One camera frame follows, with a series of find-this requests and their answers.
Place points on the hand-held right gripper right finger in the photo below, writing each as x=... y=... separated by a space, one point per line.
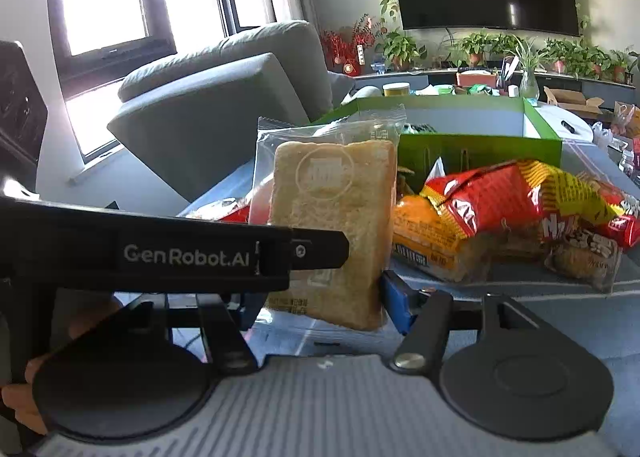
x=397 y=304

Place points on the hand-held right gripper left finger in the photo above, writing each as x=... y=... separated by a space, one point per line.
x=235 y=337

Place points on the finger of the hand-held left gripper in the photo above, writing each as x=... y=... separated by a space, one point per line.
x=320 y=249

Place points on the bread slice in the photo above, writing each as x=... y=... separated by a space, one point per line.
x=330 y=187

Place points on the brown cake packet red ends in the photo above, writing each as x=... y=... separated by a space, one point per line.
x=222 y=212

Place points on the green cardboard box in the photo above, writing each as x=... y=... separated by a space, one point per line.
x=475 y=152

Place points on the person's left hand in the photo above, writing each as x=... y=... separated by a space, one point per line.
x=20 y=402

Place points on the orange snack packet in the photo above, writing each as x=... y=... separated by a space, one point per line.
x=425 y=232

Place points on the red and yellow snack bag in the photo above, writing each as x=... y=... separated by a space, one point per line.
x=500 y=197

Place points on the grey sofa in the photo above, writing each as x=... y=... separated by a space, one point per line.
x=200 y=112

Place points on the yellow lidded container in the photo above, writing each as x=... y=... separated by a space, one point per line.
x=396 y=89

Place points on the brown nut snack packet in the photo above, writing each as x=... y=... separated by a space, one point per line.
x=585 y=257

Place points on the dark speaker box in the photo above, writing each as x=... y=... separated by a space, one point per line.
x=20 y=107

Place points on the red flower decoration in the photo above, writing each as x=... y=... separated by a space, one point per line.
x=347 y=44

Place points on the potted green plant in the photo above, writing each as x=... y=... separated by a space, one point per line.
x=595 y=62
x=625 y=67
x=560 y=54
x=400 y=49
x=477 y=47

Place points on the red flat box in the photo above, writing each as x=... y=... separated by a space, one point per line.
x=477 y=79

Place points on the white round table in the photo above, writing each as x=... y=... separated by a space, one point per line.
x=555 y=117

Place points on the spider plant in glass vase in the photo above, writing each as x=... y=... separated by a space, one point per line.
x=527 y=77

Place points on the open brown cardboard box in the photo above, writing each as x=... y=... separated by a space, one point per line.
x=572 y=102

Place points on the dark television cabinet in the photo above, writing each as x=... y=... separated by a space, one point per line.
x=590 y=86

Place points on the clear plastic bag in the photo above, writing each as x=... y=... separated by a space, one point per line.
x=627 y=119

